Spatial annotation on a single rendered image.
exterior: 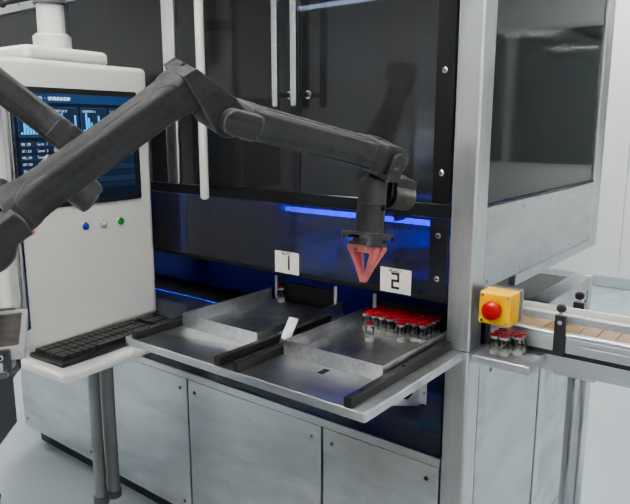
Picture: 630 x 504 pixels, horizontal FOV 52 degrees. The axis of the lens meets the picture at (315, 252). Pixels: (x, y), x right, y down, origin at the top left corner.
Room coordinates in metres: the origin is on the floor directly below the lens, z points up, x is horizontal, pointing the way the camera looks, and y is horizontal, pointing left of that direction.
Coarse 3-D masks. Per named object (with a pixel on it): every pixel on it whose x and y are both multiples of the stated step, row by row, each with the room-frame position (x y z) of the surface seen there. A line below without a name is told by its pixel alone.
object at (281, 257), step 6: (276, 252) 1.72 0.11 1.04; (282, 252) 1.71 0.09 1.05; (288, 252) 1.70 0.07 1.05; (276, 258) 1.72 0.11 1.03; (282, 258) 1.71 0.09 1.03; (294, 258) 1.68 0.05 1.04; (276, 264) 1.72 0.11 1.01; (282, 264) 1.71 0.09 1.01; (294, 264) 1.68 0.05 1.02; (276, 270) 1.72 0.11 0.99; (282, 270) 1.71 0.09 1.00; (288, 270) 1.70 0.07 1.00; (294, 270) 1.68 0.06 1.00
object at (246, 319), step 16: (224, 304) 1.69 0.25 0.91; (240, 304) 1.74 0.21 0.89; (256, 304) 1.77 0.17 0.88; (272, 304) 1.77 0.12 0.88; (288, 304) 1.77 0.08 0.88; (336, 304) 1.66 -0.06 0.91; (192, 320) 1.55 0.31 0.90; (208, 320) 1.52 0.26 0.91; (224, 320) 1.62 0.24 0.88; (240, 320) 1.62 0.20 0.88; (256, 320) 1.62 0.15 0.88; (272, 320) 1.62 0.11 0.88; (304, 320) 1.55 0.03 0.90; (224, 336) 1.48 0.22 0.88; (240, 336) 1.45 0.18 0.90; (256, 336) 1.42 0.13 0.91
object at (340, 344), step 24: (360, 312) 1.60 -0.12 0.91; (312, 336) 1.44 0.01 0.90; (336, 336) 1.49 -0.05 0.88; (360, 336) 1.49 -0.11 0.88; (384, 336) 1.49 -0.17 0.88; (312, 360) 1.32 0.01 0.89; (336, 360) 1.28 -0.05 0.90; (360, 360) 1.24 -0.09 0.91; (384, 360) 1.33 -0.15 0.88; (408, 360) 1.29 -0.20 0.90
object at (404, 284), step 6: (384, 270) 1.51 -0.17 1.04; (390, 270) 1.50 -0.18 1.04; (396, 270) 1.49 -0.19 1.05; (402, 270) 1.48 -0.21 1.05; (408, 270) 1.47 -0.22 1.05; (384, 276) 1.51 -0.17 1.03; (390, 276) 1.50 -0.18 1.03; (396, 276) 1.49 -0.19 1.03; (402, 276) 1.48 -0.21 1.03; (408, 276) 1.47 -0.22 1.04; (384, 282) 1.51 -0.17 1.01; (390, 282) 1.50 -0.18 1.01; (396, 282) 1.49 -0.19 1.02; (402, 282) 1.48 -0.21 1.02; (408, 282) 1.47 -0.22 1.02; (384, 288) 1.51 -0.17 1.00; (390, 288) 1.50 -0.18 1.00; (402, 288) 1.48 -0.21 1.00; (408, 288) 1.47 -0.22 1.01; (408, 294) 1.47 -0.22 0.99
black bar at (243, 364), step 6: (282, 342) 1.39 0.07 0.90; (270, 348) 1.35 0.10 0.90; (276, 348) 1.35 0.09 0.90; (282, 348) 1.37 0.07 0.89; (252, 354) 1.31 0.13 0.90; (258, 354) 1.31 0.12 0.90; (264, 354) 1.32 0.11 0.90; (270, 354) 1.34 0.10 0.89; (276, 354) 1.35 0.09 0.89; (240, 360) 1.28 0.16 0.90; (246, 360) 1.28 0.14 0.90; (252, 360) 1.29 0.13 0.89; (258, 360) 1.31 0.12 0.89; (264, 360) 1.32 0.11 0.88; (234, 366) 1.27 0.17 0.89; (240, 366) 1.26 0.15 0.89; (246, 366) 1.28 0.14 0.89; (252, 366) 1.29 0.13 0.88
